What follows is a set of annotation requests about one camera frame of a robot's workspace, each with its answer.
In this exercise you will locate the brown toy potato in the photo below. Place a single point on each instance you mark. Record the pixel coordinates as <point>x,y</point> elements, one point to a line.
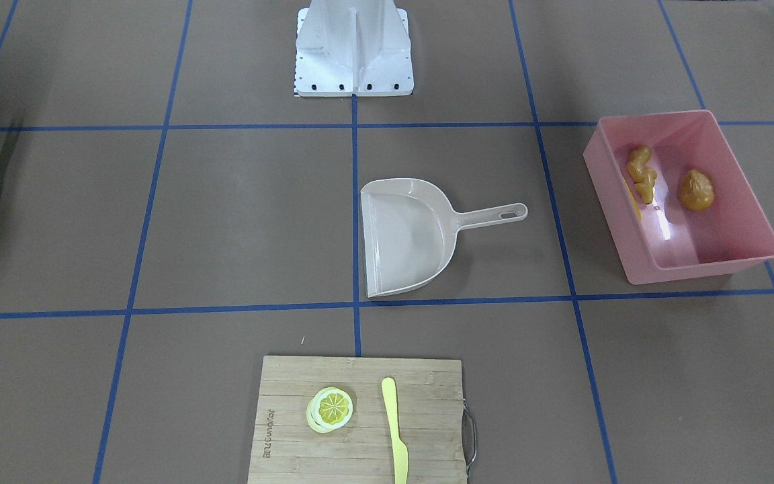
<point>696,191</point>

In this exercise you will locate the tan toy ginger root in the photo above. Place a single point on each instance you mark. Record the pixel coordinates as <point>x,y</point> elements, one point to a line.
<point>643,176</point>

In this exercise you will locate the pink plastic bin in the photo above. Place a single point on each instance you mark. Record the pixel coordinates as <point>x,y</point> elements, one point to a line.
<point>671,242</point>

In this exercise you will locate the yellow plastic knife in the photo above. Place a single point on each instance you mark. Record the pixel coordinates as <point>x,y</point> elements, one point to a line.
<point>399,451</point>

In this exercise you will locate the bamboo cutting board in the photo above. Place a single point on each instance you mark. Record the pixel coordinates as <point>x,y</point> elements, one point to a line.
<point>431,407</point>

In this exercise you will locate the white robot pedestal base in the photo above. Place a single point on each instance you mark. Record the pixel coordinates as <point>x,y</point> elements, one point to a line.
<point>353,48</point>

